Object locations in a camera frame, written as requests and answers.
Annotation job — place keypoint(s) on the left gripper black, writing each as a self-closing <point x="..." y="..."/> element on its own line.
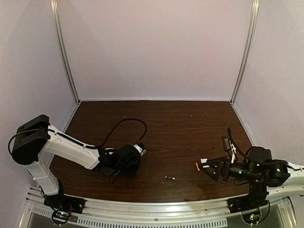
<point x="107" y="171"/>

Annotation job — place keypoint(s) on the white battery cover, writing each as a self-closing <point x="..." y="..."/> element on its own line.
<point x="203" y="160"/>

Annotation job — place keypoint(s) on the front aluminium rail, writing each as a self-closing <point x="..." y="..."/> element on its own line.
<point x="277" y="213"/>

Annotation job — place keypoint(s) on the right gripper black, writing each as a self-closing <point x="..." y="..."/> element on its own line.
<point x="224" y="169"/>

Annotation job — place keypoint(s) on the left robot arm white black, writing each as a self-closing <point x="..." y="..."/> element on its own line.
<point x="39" y="136"/>

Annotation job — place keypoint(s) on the aluminium frame post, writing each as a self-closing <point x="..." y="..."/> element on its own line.
<point x="62" y="50"/>
<point x="248" y="44"/>

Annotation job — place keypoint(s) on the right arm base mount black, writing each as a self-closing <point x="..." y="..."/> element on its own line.
<point x="253" y="200"/>

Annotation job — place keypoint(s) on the right aluminium frame post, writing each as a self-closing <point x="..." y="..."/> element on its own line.
<point x="248" y="44"/>

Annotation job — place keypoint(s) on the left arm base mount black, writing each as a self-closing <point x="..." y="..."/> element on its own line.
<point x="64" y="202"/>

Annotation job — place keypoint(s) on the left aluminium frame post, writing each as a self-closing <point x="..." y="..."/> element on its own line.
<point x="62" y="50"/>

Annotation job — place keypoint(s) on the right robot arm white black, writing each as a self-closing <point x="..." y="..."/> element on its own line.
<point x="256" y="168"/>

